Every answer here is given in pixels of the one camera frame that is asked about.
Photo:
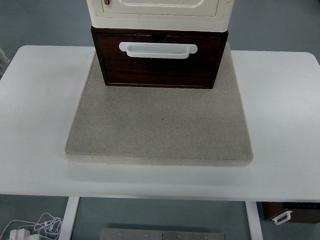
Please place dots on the spare brown drawer box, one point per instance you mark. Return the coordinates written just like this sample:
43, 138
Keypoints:
302, 212

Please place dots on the grey felt mat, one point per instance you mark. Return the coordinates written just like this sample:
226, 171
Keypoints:
161, 126

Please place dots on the white right table leg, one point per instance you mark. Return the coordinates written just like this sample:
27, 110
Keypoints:
253, 220

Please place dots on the white table leg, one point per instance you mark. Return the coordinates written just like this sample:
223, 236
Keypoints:
253, 220
69, 218

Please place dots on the white left table leg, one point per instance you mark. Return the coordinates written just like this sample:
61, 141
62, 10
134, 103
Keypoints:
69, 218

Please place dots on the white power adapter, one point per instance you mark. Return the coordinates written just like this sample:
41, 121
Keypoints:
19, 234

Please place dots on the white spare drawer handle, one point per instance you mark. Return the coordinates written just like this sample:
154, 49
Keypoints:
282, 218

